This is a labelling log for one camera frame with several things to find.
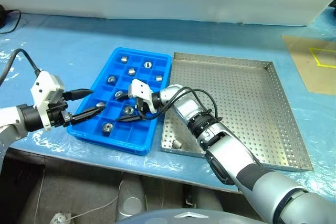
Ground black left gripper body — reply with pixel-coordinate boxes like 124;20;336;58
46;98;74;128

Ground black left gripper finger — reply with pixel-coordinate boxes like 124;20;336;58
62;88;95;102
69;106;103;126

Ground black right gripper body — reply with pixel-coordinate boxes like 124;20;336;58
127;91;148;113

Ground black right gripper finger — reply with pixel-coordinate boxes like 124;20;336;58
114;91;130;101
115;113;142;123

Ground blue compartment tray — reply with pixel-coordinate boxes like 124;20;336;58
67;47;173;156

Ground blue plastic table cover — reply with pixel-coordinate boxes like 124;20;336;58
0;6;336;196

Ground dark grey rounded shape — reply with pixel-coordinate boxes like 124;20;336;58
194;189;224;211
115;179;146;221

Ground crumpled plastic scrap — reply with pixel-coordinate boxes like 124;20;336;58
51;212;73;224

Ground perforated metal tray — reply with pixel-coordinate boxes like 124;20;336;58
160;52;314;173

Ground grey robot torso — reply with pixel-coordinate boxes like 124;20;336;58
115;208;259;224

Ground brown cardboard mat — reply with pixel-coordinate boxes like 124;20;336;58
281;35;336;96

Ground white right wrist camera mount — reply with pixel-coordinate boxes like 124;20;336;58
130;79;155;112

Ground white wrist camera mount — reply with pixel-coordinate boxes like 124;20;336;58
130;79;155;112
30;71;66;132

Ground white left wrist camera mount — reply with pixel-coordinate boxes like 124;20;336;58
30;71;66;132

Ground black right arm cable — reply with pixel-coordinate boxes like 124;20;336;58
136;86;224;121

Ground thin black cable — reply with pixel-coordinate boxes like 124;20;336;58
0;9;22;35

